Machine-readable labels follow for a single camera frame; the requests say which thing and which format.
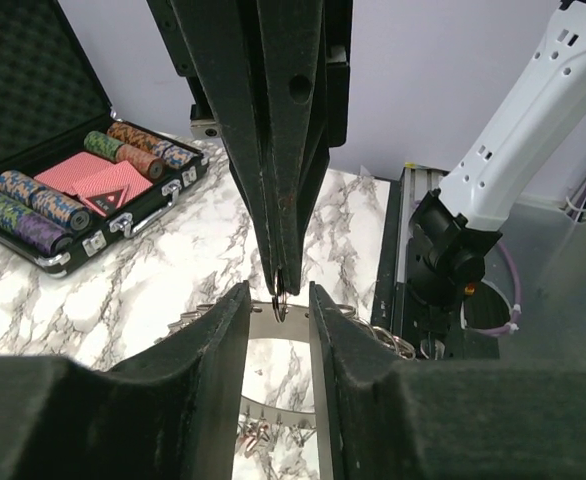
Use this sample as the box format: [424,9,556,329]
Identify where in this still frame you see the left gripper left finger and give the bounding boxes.
[0,283,251,479]

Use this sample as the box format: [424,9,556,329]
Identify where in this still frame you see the pink playing card deck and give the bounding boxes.
[35,152,152,217]

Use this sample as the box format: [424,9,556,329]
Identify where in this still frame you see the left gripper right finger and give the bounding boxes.
[309,283,586,479]

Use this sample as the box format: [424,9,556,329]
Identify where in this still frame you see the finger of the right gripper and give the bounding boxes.
[255,1,328,295]
[172,0,277,294]

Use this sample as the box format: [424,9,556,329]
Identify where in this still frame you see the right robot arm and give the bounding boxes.
[172,1,586,308]

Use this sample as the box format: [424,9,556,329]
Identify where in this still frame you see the metal key ring disc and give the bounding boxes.
[235,301,317,457]

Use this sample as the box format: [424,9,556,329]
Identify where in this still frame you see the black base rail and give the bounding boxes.
[378,167,501,360]

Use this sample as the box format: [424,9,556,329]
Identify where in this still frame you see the black poker chip case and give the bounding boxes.
[0,1,209,277]

